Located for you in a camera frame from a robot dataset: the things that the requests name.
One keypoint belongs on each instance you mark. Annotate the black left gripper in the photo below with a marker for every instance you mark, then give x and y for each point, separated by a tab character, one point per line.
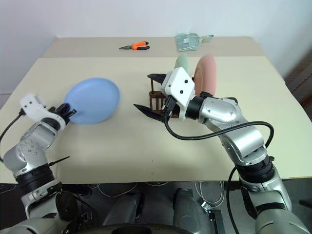
59	112

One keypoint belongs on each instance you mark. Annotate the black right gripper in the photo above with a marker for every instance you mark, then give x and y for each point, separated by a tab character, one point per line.
169	107

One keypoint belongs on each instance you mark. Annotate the blue plate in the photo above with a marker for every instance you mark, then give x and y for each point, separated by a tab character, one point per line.
95	100

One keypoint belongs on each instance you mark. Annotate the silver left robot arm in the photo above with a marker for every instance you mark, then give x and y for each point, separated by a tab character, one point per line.
31	148

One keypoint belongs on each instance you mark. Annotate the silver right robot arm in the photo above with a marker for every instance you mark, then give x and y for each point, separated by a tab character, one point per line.
246	139

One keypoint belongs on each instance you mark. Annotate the wooden dish rack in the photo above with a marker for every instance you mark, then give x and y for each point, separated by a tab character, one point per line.
156	98

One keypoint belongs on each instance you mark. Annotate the green plate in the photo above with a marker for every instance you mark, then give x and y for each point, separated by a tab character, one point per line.
182	63

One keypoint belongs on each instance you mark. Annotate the orange black pliers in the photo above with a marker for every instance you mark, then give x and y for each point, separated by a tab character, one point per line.
137	45

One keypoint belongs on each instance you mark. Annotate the pink plate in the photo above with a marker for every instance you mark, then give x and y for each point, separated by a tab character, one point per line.
207	73

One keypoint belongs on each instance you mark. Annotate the clear plastic bag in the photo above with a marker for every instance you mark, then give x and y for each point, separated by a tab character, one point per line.
187	42

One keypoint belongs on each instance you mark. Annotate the small clear plastic packet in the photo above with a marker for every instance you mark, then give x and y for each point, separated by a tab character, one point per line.
206	37

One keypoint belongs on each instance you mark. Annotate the dark grey rounded shape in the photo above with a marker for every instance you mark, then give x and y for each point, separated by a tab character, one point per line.
124	209
187	207

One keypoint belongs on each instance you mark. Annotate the black rectangular box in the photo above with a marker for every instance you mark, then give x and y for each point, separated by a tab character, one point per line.
216	221

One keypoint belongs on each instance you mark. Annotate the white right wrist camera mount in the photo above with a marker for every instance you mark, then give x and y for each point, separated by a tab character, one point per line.
179	85

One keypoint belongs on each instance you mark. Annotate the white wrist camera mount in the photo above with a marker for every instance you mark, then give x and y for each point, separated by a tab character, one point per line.
179	85
33	107

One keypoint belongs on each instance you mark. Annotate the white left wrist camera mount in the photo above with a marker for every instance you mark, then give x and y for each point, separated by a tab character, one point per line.
33	107

